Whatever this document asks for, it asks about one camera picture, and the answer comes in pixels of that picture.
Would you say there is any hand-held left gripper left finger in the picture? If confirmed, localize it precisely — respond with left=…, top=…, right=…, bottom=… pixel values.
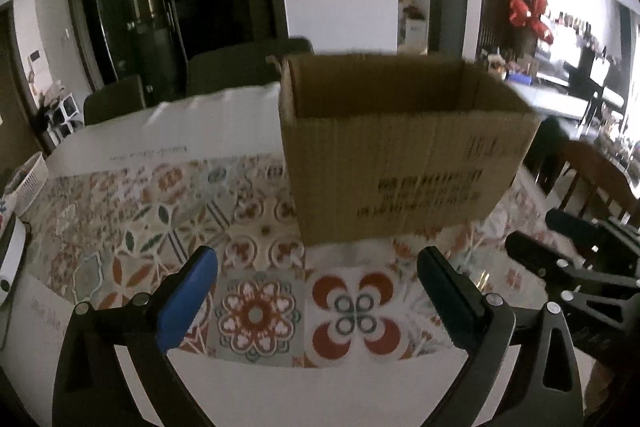
left=50, top=246, right=221, bottom=427

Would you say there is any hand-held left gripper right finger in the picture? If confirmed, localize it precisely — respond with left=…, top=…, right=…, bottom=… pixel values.
left=416, top=246, right=586, bottom=427

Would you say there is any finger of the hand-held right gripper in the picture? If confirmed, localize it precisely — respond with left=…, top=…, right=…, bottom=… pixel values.
left=505, top=231, right=640, bottom=303
left=545, top=208, right=640, bottom=258

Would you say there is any brown cardboard box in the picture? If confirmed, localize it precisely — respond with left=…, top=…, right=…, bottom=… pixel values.
left=277, top=52, right=542, bottom=247

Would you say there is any dark wooden chair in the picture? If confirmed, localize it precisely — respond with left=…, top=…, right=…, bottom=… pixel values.
left=522, top=117, right=640, bottom=228

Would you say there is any patterned table runner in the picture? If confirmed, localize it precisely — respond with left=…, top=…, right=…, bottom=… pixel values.
left=20, top=154, right=566, bottom=370

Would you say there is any white television cabinet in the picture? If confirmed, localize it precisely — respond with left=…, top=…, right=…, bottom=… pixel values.
left=505, top=77, right=596, bottom=122

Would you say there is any flat screen television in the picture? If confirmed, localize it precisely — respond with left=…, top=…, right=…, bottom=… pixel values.
left=542, top=29, right=626, bottom=100

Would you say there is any white and blue appliance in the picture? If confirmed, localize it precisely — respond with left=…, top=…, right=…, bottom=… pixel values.
left=0, top=217, right=28, bottom=308

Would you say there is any row of shelf ornaments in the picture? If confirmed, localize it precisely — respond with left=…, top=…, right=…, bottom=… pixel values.
left=547, top=9, right=608, bottom=58

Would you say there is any white plastic basket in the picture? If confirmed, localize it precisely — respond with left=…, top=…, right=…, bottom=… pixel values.
left=7, top=152, right=50, bottom=215

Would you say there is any red bow balloon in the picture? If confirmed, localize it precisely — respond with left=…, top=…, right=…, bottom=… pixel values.
left=509, top=0, right=555, bottom=45

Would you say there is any small dark upholstered chair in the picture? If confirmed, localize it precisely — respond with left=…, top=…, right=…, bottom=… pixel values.
left=82, top=74, right=147, bottom=126

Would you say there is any white cube shelf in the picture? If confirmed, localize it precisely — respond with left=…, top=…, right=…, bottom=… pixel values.
left=47, top=91, right=81, bottom=130

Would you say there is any wide dark upholstered chair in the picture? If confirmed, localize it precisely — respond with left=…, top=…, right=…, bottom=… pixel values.
left=186, top=37, right=316, bottom=96

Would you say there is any dark sliding glass door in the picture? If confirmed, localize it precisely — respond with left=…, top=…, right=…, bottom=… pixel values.
left=65, top=0, right=281, bottom=95

